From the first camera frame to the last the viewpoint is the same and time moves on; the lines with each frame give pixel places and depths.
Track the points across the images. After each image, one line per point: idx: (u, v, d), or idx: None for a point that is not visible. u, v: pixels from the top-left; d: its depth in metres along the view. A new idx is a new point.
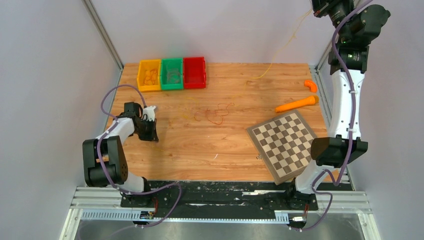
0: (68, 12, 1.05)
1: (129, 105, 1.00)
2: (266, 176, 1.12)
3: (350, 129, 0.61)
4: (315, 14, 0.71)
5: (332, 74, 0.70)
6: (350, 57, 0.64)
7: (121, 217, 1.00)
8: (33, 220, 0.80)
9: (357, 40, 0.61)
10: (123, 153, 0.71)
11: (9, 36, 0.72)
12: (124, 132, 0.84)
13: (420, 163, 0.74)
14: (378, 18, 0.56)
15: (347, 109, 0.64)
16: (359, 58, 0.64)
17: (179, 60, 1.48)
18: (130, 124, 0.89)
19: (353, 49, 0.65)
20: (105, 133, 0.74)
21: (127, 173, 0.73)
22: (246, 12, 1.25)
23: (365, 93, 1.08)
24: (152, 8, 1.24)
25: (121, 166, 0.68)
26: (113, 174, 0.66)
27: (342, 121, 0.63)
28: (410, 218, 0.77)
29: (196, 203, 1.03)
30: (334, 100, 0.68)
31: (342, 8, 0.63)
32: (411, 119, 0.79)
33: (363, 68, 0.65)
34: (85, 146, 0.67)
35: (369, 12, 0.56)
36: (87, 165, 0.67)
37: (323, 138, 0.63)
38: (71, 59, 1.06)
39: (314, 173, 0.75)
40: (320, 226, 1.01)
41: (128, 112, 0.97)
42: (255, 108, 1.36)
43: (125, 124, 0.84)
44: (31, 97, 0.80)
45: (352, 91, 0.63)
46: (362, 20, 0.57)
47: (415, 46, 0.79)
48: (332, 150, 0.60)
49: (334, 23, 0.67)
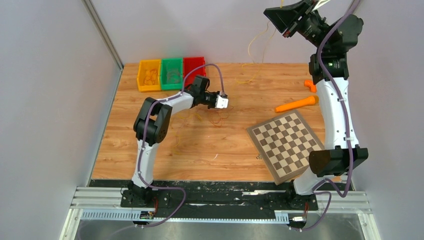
0: (68, 12, 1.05)
1: (198, 78, 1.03)
2: (265, 176, 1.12)
3: (347, 137, 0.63)
4: (285, 34, 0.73)
5: (316, 84, 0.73)
6: (331, 66, 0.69)
7: (121, 217, 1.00)
8: (33, 220, 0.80)
9: (336, 50, 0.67)
10: (168, 120, 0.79)
11: (10, 37, 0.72)
12: (180, 104, 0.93)
13: (418, 163, 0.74)
14: (353, 29, 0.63)
15: (339, 118, 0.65)
16: (339, 65, 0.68)
17: (179, 60, 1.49)
18: (188, 102, 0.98)
19: (333, 59, 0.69)
20: (165, 100, 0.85)
21: (163, 138, 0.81)
22: (246, 12, 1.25)
23: (364, 93, 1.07)
24: (151, 8, 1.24)
25: (161, 130, 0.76)
26: (151, 132, 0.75)
27: (337, 131, 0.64)
28: (410, 218, 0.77)
29: (196, 203, 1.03)
30: (324, 111, 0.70)
31: (311, 23, 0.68)
32: (410, 119, 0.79)
33: (345, 74, 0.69)
34: (145, 101, 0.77)
35: (343, 24, 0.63)
36: (139, 115, 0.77)
37: (323, 151, 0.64)
38: (71, 59, 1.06)
39: (314, 180, 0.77)
40: (320, 225, 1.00)
41: (195, 87, 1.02)
42: (255, 108, 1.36)
43: (184, 99, 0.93)
44: (30, 97, 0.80)
45: (341, 99, 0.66)
46: (339, 32, 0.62)
47: (411, 47, 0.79)
48: (335, 163, 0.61)
49: (307, 37, 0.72)
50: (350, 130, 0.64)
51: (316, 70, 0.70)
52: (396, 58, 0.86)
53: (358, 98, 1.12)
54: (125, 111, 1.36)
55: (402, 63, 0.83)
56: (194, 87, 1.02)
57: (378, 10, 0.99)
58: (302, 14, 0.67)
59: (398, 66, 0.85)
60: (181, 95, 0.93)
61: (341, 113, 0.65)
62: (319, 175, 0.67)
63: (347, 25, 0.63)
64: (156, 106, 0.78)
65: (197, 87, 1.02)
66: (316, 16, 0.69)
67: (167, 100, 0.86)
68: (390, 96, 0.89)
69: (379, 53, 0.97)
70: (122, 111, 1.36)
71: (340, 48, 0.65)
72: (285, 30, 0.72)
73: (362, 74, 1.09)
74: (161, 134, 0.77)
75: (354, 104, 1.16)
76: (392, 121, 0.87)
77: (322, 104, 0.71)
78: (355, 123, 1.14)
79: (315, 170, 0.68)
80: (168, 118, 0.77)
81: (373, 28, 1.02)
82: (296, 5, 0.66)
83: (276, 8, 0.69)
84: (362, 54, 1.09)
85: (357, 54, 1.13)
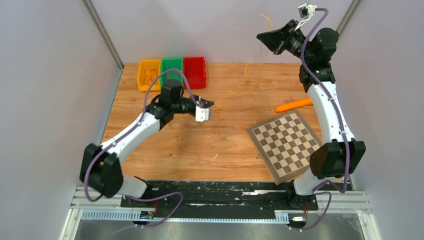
0: (68, 13, 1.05)
1: (165, 88, 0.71)
2: (265, 176, 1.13)
3: (342, 131, 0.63)
4: (275, 52, 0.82)
5: (308, 91, 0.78)
6: (318, 73, 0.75)
7: (121, 217, 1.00)
8: (33, 220, 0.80)
9: (320, 57, 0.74)
10: (119, 169, 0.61)
11: (9, 37, 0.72)
12: (139, 138, 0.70)
13: (418, 164, 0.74)
14: (331, 37, 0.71)
15: (332, 115, 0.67)
16: (325, 73, 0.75)
17: (179, 60, 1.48)
18: (154, 126, 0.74)
19: (319, 67, 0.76)
20: (112, 143, 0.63)
21: (119, 186, 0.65)
22: (246, 12, 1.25)
23: (364, 93, 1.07)
24: (151, 8, 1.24)
25: (108, 186, 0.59)
26: (95, 189, 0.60)
27: (332, 126, 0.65)
28: (410, 219, 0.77)
29: (196, 203, 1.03)
30: (318, 111, 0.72)
31: (296, 40, 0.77)
32: (409, 119, 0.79)
33: (332, 79, 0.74)
34: (85, 153, 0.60)
35: (322, 34, 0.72)
36: (82, 169, 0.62)
37: (321, 148, 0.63)
38: (71, 59, 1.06)
39: (314, 182, 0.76)
40: (320, 225, 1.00)
41: (164, 97, 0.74)
42: (255, 108, 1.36)
43: (145, 129, 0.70)
44: (31, 97, 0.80)
45: (331, 98, 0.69)
46: (319, 40, 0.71)
47: (411, 47, 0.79)
48: (333, 159, 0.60)
49: (295, 53, 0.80)
50: (344, 125, 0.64)
51: (305, 78, 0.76)
52: (396, 58, 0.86)
53: (358, 98, 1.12)
54: (126, 111, 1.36)
55: (402, 63, 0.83)
56: (162, 99, 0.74)
57: (378, 10, 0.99)
58: (287, 34, 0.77)
59: (397, 66, 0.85)
60: (140, 124, 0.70)
61: (333, 111, 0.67)
62: (320, 177, 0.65)
63: (325, 35, 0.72)
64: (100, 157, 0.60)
65: (165, 97, 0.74)
66: (300, 35, 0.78)
67: (115, 142, 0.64)
68: (390, 96, 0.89)
69: (379, 53, 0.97)
70: (122, 111, 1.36)
71: (323, 54, 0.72)
72: (275, 49, 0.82)
73: (362, 74, 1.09)
74: (109, 187, 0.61)
75: (354, 104, 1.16)
76: (393, 121, 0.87)
77: (315, 107, 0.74)
78: (355, 123, 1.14)
79: (316, 171, 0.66)
80: (113, 172, 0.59)
81: (373, 28, 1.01)
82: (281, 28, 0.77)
83: (265, 32, 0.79)
84: (362, 55, 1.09)
85: (357, 54, 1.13)
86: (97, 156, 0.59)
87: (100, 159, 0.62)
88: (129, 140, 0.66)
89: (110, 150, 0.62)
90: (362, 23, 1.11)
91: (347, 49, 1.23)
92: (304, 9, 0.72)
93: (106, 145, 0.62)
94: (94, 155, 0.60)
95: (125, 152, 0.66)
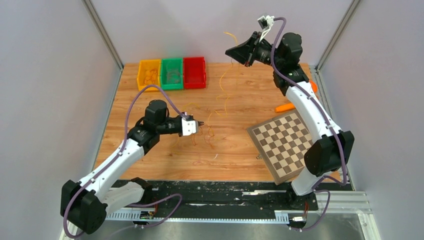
0: (68, 12, 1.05)
1: (150, 110, 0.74)
2: (265, 176, 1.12)
3: (329, 125, 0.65)
4: (246, 64, 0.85)
5: (285, 94, 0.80)
6: (291, 75, 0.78)
7: (121, 217, 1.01)
8: (33, 220, 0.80)
9: (289, 60, 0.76)
10: (100, 205, 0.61)
11: (9, 36, 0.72)
12: (122, 168, 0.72)
13: (418, 164, 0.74)
14: (294, 41, 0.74)
15: (315, 112, 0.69)
16: (298, 74, 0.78)
17: (179, 60, 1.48)
18: (138, 153, 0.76)
19: (291, 70, 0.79)
20: (90, 180, 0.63)
21: (103, 219, 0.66)
22: (246, 12, 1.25)
23: (364, 93, 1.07)
24: (151, 8, 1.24)
25: (89, 222, 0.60)
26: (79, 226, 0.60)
27: (318, 123, 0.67)
28: (411, 219, 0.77)
29: (196, 203, 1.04)
30: (300, 111, 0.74)
31: (263, 50, 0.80)
32: (409, 119, 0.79)
33: (305, 77, 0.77)
34: (64, 191, 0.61)
35: (286, 39, 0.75)
36: (62, 206, 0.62)
37: (313, 146, 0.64)
38: (71, 59, 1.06)
39: (313, 180, 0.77)
40: (320, 226, 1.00)
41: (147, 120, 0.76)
42: (255, 108, 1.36)
43: (127, 158, 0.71)
44: (30, 97, 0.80)
45: (310, 96, 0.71)
46: (285, 45, 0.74)
47: (411, 46, 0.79)
48: (327, 154, 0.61)
49: (265, 62, 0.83)
50: (329, 119, 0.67)
51: (281, 83, 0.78)
52: (396, 57, 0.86)
53: (358, 98, 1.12)
54: (126, 111, 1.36)
55: (401, 63, 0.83)
56: (146, 121, 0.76)
57: (378, 11, 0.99)
58: (254, 46, 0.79)
59: (397, 66, 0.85)
60: (121, 153, 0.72)
61: (315, 108, 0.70)
62: (319, 174, 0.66)
63: (289, 40, 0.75)
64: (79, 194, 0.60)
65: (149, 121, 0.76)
66: (265, 43, 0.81)
67: (93, 179, 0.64)
68: (390, 96, 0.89)
69: (379, 53, 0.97)
70: (122, 111, 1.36)
71: (292, 57, 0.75)
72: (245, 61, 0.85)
73: (361, 74, 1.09)
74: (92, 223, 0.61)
75: (354, 104, 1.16)
76: (393, 121, 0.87)
77: (297, 108, 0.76)
78: (355, 122, 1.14)
79: (314, 170, 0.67)
80: (94, 207, 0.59)
81: (373, 28, 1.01)
82: (246, 41, 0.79)
83: (233, 47, 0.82)
84: (362, 55, 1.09)
85: (357, 54, 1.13)
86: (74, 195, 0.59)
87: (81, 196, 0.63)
88: (109, 173, 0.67)
89: (89, 188, 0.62)
90: (361, 23, 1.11)
91: (347, 50, 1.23)
92: (263, 21, 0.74)
93: (85, 182, 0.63)
94: (72, 193, 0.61)
95: (107, 184, 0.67)
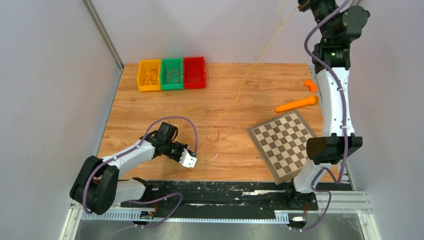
0: (68, 12, 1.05)
1: (165, 125, 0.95)
2: (265, 176, 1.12)
3: (344, 126, 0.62)
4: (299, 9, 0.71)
5: (318, 73, 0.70)
6: (333, 56, 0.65)
7: (121, 217, 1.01)
8: (33, 220, 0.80)
9: (339, 40, 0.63)
10: (115, 184, 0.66)
11: (9, 36, 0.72)
12: (136, 159, 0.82)
13: (419, 164, 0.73)
14: (358, 19, 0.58)
15: (337, 105, 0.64)
16: (341, 56, 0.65)
17: (179, 60, 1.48)
18: (149, 152, 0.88)
19: (336, 48, 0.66)
20: (112, 158, 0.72)
21: (109, 204, 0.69)
22: (246, 12, 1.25)
23: (364, 93, 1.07)
24: (151, 8, 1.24)
25: (103, 200, 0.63)
26: (91, 201, 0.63)
27: (335, 119, 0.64)
28: (411, 219, 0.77)
29: (196, 203, 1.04)
30: (324, 100, 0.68)
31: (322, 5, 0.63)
32: (410, 119, 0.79)
33: (347, 64, 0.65)
34: (86, 163, 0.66)
35: (349, 15, 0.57)
36: (78, 180, 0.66)
37: (318, 138, 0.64)
38: (71, 59, 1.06)
39: (312, 172, 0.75)
40: (320, 225, 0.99)
41: (160, 134, 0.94)
42: (255, 108, 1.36)
43: (141, 152, 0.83)
44: (31, 97, 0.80)
45: (340, 88, 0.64)
46: (343, 24, 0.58)
47: (410, 47, 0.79)
48: (330, 149, 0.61)
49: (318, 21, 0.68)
50: (347, 119, 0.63)
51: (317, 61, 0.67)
52: (395, 58, 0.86)
53: (357, 98, 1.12)
54: (126, 111, 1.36)
55: (401, 63, 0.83)
56: (159, 134, 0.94)
57: (378, 10, 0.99)
58: None
59: (398, 65, 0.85)
60: (138, 147, 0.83)
61: (339, 104, 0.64)
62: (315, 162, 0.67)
63: (351, 16, 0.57)
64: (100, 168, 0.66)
65: (162, 134, 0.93)
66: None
67: (115, 157, 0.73)
68: (390, 96, 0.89)
69: (378, 53, 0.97)
70: (122, 111, 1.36)
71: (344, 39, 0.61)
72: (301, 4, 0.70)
73: (361, 74, 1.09)
74: (104, 202, 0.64)
75: (354, 104, 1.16)
76: (393, 121, 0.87)
77: (322, 94, 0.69)
78: (355, 122, 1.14)
79: (311, 155, 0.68)
80: (111, 184, 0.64)
81: (373, 28, 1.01)
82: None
83: None
84: (363, 55, 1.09)
85: (357, 54, 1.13)
86: (99, 167, 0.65)
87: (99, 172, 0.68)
88: (128, 158, 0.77)
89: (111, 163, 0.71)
90: None
91: None
92: None
93: (107, 158, 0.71)
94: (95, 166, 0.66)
95: (122, 168, 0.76)
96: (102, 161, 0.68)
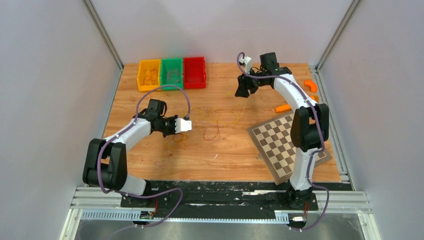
0: (68, 13, 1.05)
1: (154, 101, 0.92)
2: (265, 176, 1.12)
3: (306, 100, 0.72)
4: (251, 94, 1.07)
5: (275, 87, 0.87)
6: (276, 70, 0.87)
7: (121, 217, 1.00)
8: (32, 220, 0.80)
9: (269, 63, 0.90)
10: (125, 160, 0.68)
11: (8, 37, 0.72)
12: (136, 136, 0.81)
13: (418, 164, 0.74)
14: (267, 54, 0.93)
15: (295, 92, 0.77)
16: (282, 69, 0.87)
17: (179, 60, 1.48)
18: (146, 128, 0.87)
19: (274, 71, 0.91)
20: (115, 136, 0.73)
21: (124, 181, 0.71)
22: (246, 12, 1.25)
23: (364, 93, 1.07)
24: (151, 8, 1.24)
25: (118, 176, 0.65)
26: (107, 180, 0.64)
27: (298, 100, 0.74)
28: (411, 219, 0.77)
29: (196, 203, 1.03)
30: (286, 97, 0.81)
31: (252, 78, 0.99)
32: (409, 120, 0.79)
33: (288, 70, 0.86)
34: (92, 146, 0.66)
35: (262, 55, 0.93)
36: (87, 163, 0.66)
37: (294, 120, 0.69)
38: (71, 59, 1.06)
39: (304, 161, 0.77)
40: (320, 225, 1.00)
41: (152, 111, 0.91)
42: (255, 108, 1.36)
43: (140, 128, 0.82)
44: (30, 97, 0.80)
45: (290, 82, 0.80)
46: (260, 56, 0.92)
47: (410, 48, 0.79)
48: (307, 125, 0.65)
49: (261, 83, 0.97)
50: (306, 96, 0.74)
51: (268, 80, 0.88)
52: (395, 58, 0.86)
53: (357, 98, 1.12)
54: (126, 111, 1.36)
55: (400, 63, 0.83)
56: (150, 111, 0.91)
57: (378, 11, 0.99)
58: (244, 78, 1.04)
59: (397, 66, 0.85)
60: (135, 123, 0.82)
61: (295, 90, 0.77)
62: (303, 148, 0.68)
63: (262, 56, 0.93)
64: (106, 147, 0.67)
65: (153, 110, 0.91)
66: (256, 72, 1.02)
67: (117, 135, 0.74)
68: (389, 97, 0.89)
69: (378, 54, 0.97)
70: (122, 112, 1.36)
71: (269, 61, 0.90)
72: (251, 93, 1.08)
73: (361, 75, 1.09)
74: (119, 179, 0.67)
75: (353, 104, 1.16)
76: (392, 121, 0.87)
77: (284, 96, 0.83)
78: (355, 123, 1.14)
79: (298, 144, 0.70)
80: (122, 159, 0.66)
81: (373, 27, 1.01)
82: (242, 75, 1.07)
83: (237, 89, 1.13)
84: (362, 55, 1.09)
85: (358, 54, 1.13)
86: (105, 146, 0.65)
87: (105, 153, 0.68)
88: (130, 134, 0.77)
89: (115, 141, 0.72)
90: (361, 23, 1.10)
91: (347, 50, 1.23)
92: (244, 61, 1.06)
93: (109, 138, 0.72)
94: (100, 147, 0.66)
95: (127, 144, 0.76)
96: (105, 141, 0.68)
